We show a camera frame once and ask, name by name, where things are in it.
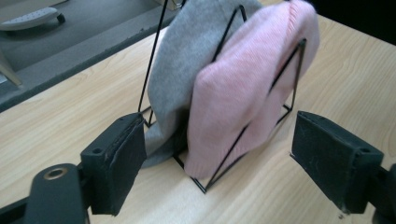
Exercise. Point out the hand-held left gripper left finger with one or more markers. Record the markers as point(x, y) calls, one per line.
point(115, 165)

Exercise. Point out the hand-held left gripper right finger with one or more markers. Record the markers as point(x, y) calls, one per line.
point(333, 161)

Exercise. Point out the pink knit beanie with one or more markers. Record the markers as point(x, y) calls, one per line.
point(236, 102)

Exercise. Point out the grey beanie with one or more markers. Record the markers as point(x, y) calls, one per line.
point(180, 68)

